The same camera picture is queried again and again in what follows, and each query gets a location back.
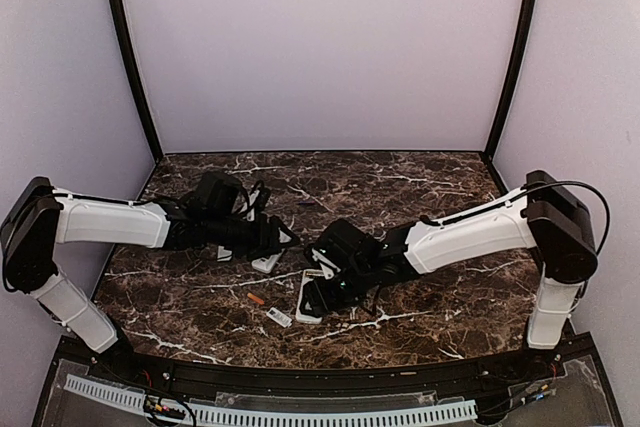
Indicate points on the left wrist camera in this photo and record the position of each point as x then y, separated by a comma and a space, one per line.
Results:
258, 198

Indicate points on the white battery compartment cover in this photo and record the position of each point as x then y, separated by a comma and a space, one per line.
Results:
279, 317

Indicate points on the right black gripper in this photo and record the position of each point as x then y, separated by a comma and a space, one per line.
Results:
321, 301

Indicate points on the white remote with display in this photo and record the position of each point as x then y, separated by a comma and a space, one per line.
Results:
266, 265

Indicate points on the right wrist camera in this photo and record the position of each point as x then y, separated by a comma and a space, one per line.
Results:
320, 262

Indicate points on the white slotted cable duct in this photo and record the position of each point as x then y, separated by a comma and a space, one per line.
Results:
253, 410

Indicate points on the left black frame post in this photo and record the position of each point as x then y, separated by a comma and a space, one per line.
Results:
129, 60

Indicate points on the white remote control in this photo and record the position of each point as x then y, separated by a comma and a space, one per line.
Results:
304, 312

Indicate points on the right black frame post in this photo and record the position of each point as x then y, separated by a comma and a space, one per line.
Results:
524, 21

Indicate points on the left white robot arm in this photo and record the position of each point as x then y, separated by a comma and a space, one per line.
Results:
51, 236

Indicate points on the orange AAA battery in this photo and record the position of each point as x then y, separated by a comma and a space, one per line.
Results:
256, 299

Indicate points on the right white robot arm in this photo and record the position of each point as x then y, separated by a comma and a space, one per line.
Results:
542, 215

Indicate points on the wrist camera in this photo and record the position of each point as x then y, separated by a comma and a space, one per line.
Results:
258, 198
320, 262

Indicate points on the black front table rail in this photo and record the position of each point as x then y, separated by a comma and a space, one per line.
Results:
484, 376

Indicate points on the black frame post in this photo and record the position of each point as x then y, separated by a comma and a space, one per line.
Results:
129, 60
524, 21

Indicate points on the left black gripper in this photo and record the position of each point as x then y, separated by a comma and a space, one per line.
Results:
264, 245

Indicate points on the small white battery cover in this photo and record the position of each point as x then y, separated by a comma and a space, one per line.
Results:
224, 254

